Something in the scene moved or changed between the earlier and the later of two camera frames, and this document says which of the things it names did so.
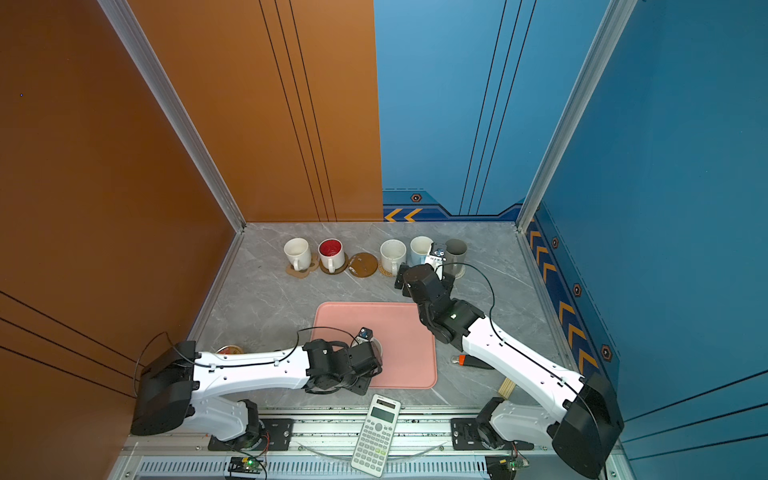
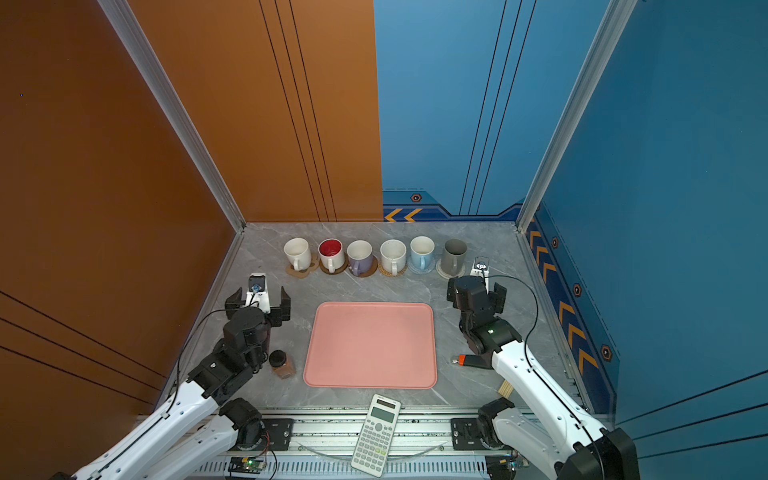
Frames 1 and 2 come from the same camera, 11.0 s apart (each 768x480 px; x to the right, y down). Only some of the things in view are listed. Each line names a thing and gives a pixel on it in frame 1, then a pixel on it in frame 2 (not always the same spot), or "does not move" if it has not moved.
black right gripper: (400, 276) -> (497, 297)
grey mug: (436, 260) -> (481, 269)
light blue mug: (419, 250) does not move
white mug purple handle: (377, 347) -> (360, 254)
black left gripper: (363, 388) -> (281, 313)
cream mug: (393, 254) does not move
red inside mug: (331, 254) does not move
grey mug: (455, 252) does not move
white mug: (299, 251) does not move
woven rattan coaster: (384, 272) does not move
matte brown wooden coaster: (337, 271) does not move
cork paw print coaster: (302, 274) does not move
